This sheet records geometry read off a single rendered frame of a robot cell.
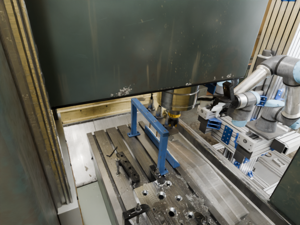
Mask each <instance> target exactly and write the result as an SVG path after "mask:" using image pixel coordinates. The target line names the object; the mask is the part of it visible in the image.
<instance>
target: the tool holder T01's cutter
mask: <svg viewBox="0 0 300 225"><path fill-rule="evenodd" d="M178 124H179V119H176V120H174V119H171V118H170V117H169V118H168V125H169V126H170V127H173V126H175V127H177V126H178Z"/></svg>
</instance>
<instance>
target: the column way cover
mask: <svg viewBox="0 0 300 225"><path fill-rule="evenodd" d="M58 119H59V120H56V121H55V125H56V129H57V133H58V137H59V142H60V146H61V150H62V154H63V158H64V162H65V166H66V171H67V175H68V179H69V183H70V187H71V193H72V199H73V203H70V204H68V205H67V204H66V203H65V204H63V205H62V207H60V208H58V214H57V215H58V218H59V221H60V225H84V224H83V218H82V214H81V208H80V204H79V199H78V194H77V189H76V185H75V179H74V174H73V170H72V165H71V159H70V155H69V150H68V145H67V140H66V137H65V133H64V129H63V122H62V119H61V114H60V113H58Z"/></svg>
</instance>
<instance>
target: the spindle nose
mask: <svg viewBox="0 0 300 225"><path fill-rule="evenodd" d="M199 89H200V85H199V86H193V87H186V88H180V89H175V90H169V91H163V92H157V103H158V104H159V105H160V106H161V107H163V108H165V109H168V110H171V111H177V112H184V111H188V110H191V109H193V108H194V107H195V106H196V103H197V99H198V94H199Z"/></svg>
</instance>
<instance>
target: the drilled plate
mask: <svg viewBox="0 0 300 225"><path fill-rule="evenodd" d="M163 182H166V183H165V184H164V183H163V184H164V185H163V186H160V185H161V184H159V183H158V182H157V180H156V181H154V182H151V183H148V184H146V185H143V186H140V187H138V188H135V189H134V190H133V196H134V198H135V200H136V202H137V203H139V205H141V204H149V207H150V209H149V210H148V211H147V212H145V213H143V216H144V218H145V220H146V222H147V224H148V225H163V224H164V223H165V224H166V225H200V224H199V223H198V221H197V220H196V219H195V217H194V214H193V213H195V212H197V210H196V209H195V208H194V206H193V205H192V204H191V202H190V201H189V199H188V198H187V197H186V196H185V194H184V193H183V191H182V190H181V189H180V187H179V186H178V185H177V183H176V182H175V181H174V179H173V178H172V177H171V175H169V176H167V177H164V178H163ZM156 185H158V186H156ZM167 186H170V187H167ZM146 190H148V191H146ZM163 191H164V192H163ZM165 191H166V192H165ZM186 204H187V205H186ZM168 206H170V207H169V208H167V207H168ZM173 207H174V208H173ZM166 209H167V211H166ZM188 211H191V212H188ZM192 211H193V212H192ZM159 212H160V213H159ZM170 216H172V217H170ZM186 216H187V218H186ZM189 218H190V219H189ZM187 221H189V222H187Z"/></svg>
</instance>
